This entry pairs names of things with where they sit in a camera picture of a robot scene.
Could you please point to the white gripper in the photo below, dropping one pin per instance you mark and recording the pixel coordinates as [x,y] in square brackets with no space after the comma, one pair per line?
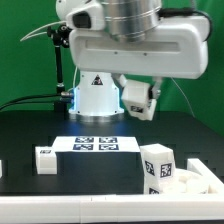
[138,38]

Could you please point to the white round stool seat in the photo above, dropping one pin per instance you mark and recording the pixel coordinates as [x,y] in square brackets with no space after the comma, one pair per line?
[177,181]

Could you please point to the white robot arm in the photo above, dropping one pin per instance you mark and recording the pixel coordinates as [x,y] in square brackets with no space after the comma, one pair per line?
[97,97]

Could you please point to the white fiducial marker sheet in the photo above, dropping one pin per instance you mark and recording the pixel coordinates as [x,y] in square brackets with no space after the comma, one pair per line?
[95,144]

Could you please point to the white L-shaped fence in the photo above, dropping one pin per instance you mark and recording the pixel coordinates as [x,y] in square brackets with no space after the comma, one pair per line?
[118,208]

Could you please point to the white block at left edge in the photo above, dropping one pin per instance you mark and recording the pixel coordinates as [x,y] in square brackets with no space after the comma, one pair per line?
[1,172]

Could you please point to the black camera stand pole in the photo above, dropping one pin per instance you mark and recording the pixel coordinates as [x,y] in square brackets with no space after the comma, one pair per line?
[60,38]

